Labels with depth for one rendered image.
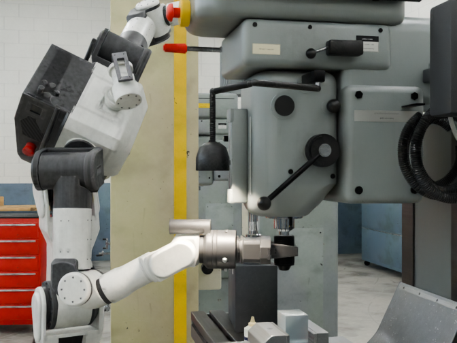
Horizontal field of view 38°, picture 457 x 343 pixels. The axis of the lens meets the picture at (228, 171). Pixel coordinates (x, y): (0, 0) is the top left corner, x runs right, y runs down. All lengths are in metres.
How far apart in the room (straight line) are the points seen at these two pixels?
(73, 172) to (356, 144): 0.65
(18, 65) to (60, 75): 8.87
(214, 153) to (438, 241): 0.59
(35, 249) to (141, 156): 2.91
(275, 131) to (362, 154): 0.19
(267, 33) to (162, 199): 1.89
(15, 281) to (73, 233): 4.46
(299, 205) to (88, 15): 9.41
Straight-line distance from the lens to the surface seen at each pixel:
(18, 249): 5.99
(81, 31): 10.67
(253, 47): 1.40
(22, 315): 6.07
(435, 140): 1.66
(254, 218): 1.91
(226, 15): 1.41
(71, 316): 2.02
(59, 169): 1.60
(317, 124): 1.45
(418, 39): 1.55
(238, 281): 1.87
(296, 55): 1.42
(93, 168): 1.58
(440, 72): 1.30
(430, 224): 1.68
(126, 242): 3.20
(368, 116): 1.47
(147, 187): 3.19
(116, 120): 1.71
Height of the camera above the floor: 1.42
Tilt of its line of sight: level
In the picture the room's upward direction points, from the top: straight up
